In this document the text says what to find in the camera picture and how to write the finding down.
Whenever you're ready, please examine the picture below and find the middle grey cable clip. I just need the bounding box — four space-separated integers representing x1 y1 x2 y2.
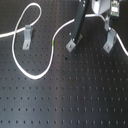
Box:
66 35 82 52

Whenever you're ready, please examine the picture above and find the left grey cable clip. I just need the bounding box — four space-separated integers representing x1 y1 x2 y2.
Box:
22 25 33 50

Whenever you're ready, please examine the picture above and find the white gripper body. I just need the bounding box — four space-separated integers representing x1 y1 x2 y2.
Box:
90 0 123 18

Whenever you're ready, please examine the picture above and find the right grey cable clip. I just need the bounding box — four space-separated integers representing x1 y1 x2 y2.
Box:
103 29 116 53

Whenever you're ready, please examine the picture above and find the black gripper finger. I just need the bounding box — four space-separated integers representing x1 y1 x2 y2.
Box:
71 0 90 43

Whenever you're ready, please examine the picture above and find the white cable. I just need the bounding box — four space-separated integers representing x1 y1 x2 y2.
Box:
0 2 128 80

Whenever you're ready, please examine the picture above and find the grey cable clip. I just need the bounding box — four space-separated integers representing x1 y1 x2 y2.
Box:
66 35 82 52
22 25 33 50
103 29 116 53

